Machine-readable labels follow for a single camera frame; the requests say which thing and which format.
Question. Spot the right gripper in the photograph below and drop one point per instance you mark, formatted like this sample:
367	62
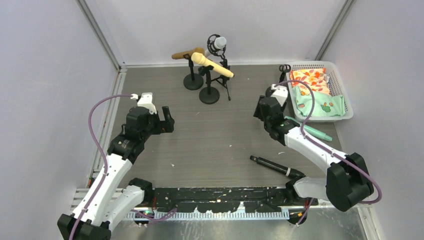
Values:
262	110

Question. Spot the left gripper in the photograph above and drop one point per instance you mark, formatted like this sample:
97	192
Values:
162	124

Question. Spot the black round-base stand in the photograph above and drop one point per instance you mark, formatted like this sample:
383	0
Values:
284	69
208	95
192	81

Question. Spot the green microphone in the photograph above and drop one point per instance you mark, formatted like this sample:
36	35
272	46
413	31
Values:
312	131

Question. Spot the gold microphone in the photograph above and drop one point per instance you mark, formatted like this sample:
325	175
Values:
187	54

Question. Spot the cream yellow microphone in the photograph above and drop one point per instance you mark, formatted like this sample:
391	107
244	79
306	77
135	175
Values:
201	60

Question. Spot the black tripod shock-mount stand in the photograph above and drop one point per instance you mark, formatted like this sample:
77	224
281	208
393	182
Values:
222	80

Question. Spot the white microphone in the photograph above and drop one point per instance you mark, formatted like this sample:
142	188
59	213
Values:
216	46

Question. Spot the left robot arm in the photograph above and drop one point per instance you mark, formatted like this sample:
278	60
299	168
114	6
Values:
97	215

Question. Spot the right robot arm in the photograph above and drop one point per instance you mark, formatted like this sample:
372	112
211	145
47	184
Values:
346	182

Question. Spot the green patterned cloth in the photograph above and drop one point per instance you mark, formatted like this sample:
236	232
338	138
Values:
324	105

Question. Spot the black microphone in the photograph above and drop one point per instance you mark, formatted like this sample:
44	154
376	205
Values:
286	171

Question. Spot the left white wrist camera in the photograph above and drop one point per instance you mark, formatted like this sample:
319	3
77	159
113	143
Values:
145	100

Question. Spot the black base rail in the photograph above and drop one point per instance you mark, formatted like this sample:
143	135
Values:
263	199

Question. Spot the aluminium corner post right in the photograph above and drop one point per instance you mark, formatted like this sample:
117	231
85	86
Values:
334	29

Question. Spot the aluminium corner post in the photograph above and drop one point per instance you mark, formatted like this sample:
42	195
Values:
98	24
334	29

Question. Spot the aluminium corner post left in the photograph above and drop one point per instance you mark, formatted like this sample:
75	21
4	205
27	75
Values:
98	24

